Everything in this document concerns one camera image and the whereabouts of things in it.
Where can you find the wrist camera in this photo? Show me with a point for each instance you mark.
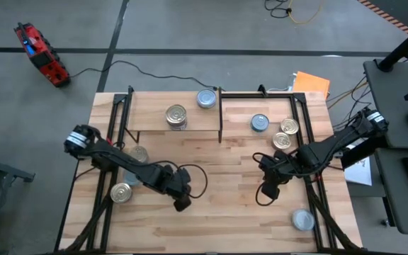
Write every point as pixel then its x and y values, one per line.
pixel 270 191
pixel 182 203

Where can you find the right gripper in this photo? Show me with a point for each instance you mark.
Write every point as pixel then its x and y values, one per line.
pixel 278 166

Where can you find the dark grey keyboard desk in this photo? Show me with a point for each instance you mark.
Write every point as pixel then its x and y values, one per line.
pixel 400 205

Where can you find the wooden shelf with black legs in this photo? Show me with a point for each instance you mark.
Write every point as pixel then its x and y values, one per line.
pixel 151 110

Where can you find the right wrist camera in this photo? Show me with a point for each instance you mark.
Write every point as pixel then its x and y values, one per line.
pixel 270 191

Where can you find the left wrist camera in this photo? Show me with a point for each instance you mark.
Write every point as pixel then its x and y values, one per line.
pixel 182 203

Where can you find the white paper sheet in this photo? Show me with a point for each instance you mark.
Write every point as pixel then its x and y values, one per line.
pixel 360 173

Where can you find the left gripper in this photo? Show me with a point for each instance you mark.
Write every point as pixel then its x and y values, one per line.
pixel 177 180

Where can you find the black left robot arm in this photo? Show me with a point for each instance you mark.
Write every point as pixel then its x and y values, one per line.
pixel 126 163

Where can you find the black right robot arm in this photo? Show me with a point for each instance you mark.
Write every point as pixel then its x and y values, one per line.
pixel 331 143

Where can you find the teal label pull-tab can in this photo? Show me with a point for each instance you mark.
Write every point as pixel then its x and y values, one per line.
pixel 260 122

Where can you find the black orange striped ramp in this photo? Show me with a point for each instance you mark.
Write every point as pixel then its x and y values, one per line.
pixel 402 14

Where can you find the black pole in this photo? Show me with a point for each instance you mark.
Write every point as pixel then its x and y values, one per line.
pixel 402 47

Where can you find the black metal table frame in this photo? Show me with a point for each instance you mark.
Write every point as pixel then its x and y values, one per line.
pixel 260 95

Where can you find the large dark grey desk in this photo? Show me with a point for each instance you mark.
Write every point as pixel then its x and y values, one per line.
pixel 402 92

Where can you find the orange paper sheet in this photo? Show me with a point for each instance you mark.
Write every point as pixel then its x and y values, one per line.
pixel 312 85

